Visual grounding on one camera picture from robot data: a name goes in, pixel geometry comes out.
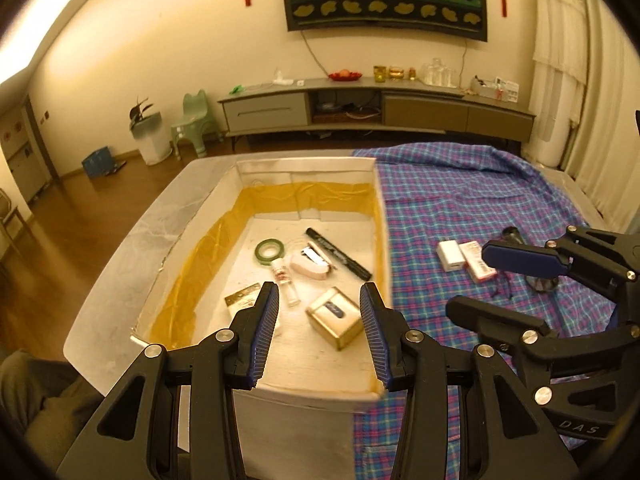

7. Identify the white handheld device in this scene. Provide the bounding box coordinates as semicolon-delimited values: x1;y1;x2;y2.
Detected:
289;242;333;281

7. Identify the blue plaid blanket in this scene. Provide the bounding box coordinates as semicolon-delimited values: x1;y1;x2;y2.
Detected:
350;142;640;480

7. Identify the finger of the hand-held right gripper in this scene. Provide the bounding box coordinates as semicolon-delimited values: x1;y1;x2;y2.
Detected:
481;225;640;307
446;296;640;409

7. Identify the white tray with small things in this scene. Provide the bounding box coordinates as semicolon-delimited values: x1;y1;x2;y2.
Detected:
470;76;521;103

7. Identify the white waste bin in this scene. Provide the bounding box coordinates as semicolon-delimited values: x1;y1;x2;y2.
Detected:
131;112;173;166

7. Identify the green plastic chair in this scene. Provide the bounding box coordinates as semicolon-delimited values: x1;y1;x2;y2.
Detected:
171;90;223;161

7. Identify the wooden chair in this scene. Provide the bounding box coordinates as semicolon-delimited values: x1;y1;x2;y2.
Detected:
0;187;23;261

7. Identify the blue storage crate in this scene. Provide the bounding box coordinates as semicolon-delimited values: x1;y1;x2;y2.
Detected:
81;146;126;178

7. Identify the cream curtain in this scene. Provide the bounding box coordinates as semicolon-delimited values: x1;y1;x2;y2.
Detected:
530;0;640;201

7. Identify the person's olive trouser leg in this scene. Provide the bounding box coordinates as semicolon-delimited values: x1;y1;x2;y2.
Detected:
0;350;106;461

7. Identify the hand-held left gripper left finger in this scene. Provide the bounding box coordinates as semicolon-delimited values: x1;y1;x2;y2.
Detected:
57;281;281;480

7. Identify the dark potted plant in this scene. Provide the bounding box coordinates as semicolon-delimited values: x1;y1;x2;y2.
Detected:
129;99;155;128

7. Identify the clear bottle with red label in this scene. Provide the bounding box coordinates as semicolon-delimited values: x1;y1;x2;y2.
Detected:
271;260;301;307

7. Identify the black marker pen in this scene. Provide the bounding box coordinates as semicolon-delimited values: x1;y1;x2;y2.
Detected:
305;227;373;282

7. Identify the gold tin box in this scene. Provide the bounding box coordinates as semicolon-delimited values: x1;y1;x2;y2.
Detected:
306;286;364;352

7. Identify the white charger plug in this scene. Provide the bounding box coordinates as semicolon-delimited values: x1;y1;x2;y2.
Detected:
437;240;467;271

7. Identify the green tape roll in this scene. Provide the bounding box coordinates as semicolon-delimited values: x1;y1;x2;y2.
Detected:
255;238;286;262

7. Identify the white cardboard box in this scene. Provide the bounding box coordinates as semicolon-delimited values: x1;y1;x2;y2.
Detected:
64;154;392;417

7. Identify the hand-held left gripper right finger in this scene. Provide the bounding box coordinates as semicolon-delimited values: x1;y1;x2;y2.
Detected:
359;282;576;480

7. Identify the grey long media cabinet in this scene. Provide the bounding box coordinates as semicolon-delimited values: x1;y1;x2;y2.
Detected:
217;77;537;153

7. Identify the red and white small box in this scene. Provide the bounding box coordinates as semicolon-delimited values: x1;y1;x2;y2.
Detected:
459;241;497;282

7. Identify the white cylindrical appliance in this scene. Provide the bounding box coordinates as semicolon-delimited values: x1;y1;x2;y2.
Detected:
540;115;572;168

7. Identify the cluster of clear glass cups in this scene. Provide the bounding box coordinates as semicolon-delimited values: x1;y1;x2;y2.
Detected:
421;58;458;87

